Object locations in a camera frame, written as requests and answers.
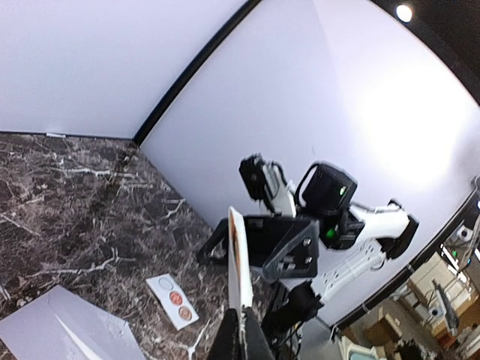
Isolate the black right frame post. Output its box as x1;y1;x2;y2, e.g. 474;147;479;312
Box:
132;0;261;147

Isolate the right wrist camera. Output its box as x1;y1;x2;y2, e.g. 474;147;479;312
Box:
238;154;296;218

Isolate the red round seal sticker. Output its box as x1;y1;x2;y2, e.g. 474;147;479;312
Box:
169;291;183;306

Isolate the grey envelope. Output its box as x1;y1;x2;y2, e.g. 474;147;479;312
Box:
1;286;145;359

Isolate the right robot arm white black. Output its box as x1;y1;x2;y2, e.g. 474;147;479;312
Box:
239;154;419;335

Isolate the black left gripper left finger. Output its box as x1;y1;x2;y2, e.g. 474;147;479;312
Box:
214;309;242;360

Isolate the brown round seal sticker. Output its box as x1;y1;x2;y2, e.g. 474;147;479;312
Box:
178;305;193;322

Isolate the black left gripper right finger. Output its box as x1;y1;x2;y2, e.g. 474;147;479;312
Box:
241;307;275;360

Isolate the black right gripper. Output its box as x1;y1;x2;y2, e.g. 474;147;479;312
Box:
196;215;320;281

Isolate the wax seal sticker sheet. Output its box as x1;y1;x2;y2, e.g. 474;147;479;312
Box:
146;274;199;331

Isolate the beige lined letter paper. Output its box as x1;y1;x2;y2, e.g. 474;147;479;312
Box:
227;206;253;314

